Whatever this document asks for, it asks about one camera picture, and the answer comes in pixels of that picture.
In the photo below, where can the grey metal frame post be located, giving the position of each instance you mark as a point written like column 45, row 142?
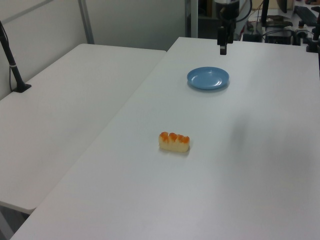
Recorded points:
column 86, row 21

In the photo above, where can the blue round plate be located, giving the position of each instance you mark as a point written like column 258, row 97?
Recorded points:
column 208, row 78

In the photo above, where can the black camera pole with base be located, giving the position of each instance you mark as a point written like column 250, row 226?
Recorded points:
column 12, row 65

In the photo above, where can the black upright stand pole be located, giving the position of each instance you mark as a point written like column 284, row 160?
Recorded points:
column 264, row 15

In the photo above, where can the black equipment box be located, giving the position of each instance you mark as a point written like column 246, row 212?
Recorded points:
column 278, row 37

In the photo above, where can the black table clamp mount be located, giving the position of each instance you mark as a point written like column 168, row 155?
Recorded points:
column 313, row 37

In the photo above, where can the bread with orange topping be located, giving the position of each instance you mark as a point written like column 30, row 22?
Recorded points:
column 174, row 143

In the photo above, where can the black keyboard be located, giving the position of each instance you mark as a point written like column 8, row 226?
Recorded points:
column 305, row 14

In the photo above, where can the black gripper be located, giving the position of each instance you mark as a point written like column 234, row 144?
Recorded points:
column 228, row 11

